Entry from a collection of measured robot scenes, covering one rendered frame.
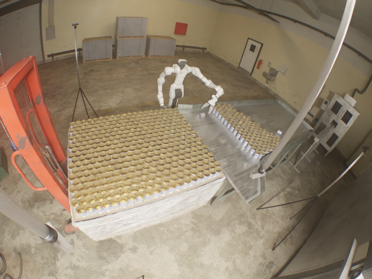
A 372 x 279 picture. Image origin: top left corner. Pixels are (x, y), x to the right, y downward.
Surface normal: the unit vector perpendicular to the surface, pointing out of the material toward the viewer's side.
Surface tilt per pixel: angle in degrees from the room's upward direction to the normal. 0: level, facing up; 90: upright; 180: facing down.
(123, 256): 0
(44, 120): 90
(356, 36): 90
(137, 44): 88
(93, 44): 89
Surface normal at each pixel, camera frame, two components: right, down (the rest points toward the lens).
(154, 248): 0.19, -0.72
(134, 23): 0.44, 0.66
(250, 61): -0.87, 0.20
